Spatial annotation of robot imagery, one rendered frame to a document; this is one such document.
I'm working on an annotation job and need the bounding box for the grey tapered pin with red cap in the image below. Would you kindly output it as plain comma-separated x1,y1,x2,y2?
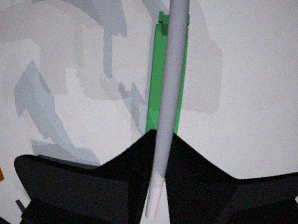
145,0,190,220

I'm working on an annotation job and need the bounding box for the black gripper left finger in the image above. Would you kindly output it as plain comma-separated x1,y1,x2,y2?
13,129,156,224

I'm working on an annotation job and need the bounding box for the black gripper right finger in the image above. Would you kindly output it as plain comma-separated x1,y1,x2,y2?
164,133,298,224

